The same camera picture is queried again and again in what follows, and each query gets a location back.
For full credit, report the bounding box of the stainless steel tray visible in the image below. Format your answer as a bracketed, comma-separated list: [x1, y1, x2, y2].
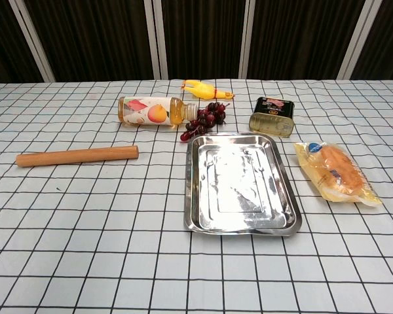
[183, 131, 303, 237]

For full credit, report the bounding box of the packaged bread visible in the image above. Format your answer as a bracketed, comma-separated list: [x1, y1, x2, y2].
[293, 141, 384, 208]

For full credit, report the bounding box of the dark folding screen with white frames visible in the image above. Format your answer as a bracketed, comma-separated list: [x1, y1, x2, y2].
[0, 0, 393, 84]

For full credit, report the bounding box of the peach juice bottle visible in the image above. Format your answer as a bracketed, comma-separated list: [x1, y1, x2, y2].
[118, 96, 197, 127]

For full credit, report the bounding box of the black luncheon meat can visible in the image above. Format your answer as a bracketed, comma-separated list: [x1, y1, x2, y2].
[248, 96, 295, 139]

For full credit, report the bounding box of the wooden rolling pin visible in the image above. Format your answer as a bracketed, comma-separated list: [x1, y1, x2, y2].
[15, 145, 140, 169]

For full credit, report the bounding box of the yellow rubber chicken toy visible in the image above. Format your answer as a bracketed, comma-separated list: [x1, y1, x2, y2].
[180, 79, 236, 101]

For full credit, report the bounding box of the white black checked tablecloth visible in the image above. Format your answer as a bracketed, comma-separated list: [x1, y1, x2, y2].
[0, 78, 393, 314]

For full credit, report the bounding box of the dark red grape bunch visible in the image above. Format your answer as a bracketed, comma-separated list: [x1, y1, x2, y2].
[179, 101, 231, 143]

